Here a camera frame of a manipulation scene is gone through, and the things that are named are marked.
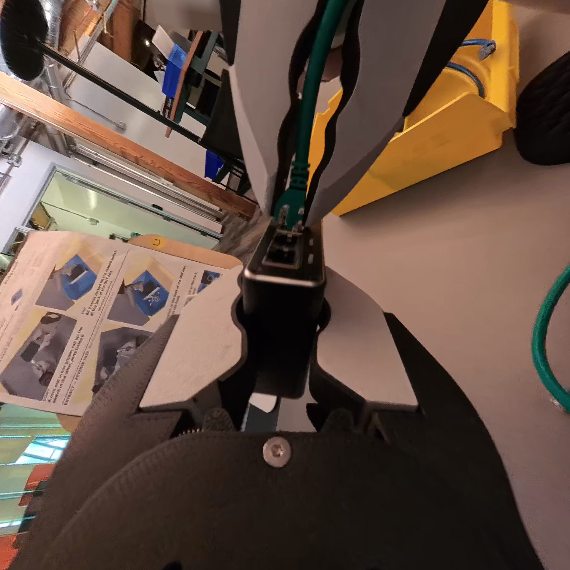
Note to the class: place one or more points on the wooden sign board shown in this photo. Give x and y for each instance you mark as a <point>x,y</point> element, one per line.
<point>200,256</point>

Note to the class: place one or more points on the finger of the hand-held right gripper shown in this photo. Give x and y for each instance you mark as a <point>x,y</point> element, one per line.
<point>383,80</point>
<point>258,102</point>

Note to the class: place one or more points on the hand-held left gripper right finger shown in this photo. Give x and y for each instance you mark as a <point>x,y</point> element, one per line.
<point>365,356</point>

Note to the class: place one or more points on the white sign stand base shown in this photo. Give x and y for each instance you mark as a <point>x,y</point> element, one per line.
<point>265,403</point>

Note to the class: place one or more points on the black network switch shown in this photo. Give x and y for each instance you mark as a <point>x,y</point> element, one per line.
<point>280,334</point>

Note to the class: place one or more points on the black round object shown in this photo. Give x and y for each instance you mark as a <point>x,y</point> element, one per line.
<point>547,115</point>

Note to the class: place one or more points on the blue storage bin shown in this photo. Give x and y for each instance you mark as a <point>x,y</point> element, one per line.
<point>213,164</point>
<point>174,71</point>

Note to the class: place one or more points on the black fuzzy ball on pole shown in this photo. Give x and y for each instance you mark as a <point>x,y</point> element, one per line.
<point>20,40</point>

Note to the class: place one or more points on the wooden beam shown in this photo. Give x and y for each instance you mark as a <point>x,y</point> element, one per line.
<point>111,138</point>

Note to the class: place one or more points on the orange tool case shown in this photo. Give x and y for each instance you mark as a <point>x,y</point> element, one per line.
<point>38,485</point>

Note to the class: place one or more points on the printed instruction sheet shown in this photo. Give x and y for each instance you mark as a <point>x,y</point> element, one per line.
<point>67,311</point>

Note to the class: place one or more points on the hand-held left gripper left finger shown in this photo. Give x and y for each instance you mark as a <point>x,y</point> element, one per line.
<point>196,343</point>

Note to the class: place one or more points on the yellow plastic bin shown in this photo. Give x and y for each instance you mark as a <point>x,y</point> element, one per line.
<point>445,142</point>

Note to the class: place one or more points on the silver air duct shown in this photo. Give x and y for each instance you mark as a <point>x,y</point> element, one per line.
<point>60,26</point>

